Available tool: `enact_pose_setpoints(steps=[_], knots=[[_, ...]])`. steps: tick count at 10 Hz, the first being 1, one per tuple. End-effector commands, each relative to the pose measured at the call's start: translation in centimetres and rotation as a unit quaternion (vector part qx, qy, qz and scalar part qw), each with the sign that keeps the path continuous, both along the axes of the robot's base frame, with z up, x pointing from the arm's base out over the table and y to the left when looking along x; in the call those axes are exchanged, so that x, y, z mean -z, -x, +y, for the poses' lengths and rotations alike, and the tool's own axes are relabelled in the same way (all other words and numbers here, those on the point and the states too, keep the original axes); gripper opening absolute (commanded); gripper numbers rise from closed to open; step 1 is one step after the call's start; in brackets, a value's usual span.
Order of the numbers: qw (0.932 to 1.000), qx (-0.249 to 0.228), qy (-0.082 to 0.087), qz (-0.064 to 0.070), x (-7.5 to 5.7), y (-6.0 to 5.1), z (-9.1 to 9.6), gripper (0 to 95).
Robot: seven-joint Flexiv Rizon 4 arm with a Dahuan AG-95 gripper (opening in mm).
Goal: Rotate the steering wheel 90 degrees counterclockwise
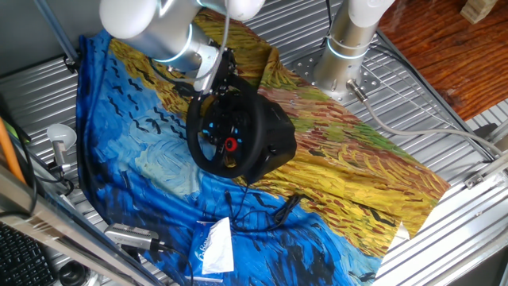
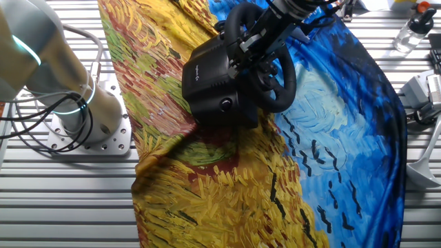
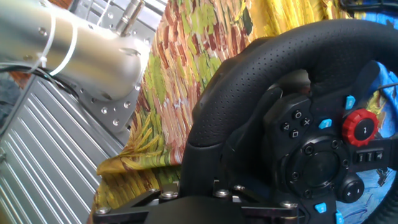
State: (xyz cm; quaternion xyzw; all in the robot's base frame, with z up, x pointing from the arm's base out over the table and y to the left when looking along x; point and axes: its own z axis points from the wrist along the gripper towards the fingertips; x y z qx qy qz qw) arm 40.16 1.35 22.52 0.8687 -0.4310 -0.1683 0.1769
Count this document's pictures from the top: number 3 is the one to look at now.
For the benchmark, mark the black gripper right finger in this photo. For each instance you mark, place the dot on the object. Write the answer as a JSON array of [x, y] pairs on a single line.
[[267, 213]]

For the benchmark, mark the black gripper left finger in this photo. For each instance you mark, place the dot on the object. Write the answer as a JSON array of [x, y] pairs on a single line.
[[130, 210]]

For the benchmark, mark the black leather racing steering wheel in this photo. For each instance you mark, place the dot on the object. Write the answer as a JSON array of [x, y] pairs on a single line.
[[295, 49]]

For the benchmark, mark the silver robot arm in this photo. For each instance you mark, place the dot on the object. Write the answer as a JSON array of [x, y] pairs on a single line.
[[93, 56]]

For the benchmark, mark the painted wheatfield print cloth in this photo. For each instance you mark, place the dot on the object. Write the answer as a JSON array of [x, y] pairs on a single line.
[[186, 62]]

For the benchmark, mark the white zip tie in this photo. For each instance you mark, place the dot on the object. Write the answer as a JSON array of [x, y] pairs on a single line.
[[49, 37], [70, 49]]

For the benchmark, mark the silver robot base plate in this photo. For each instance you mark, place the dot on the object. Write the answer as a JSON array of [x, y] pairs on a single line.
[[115, 109]]

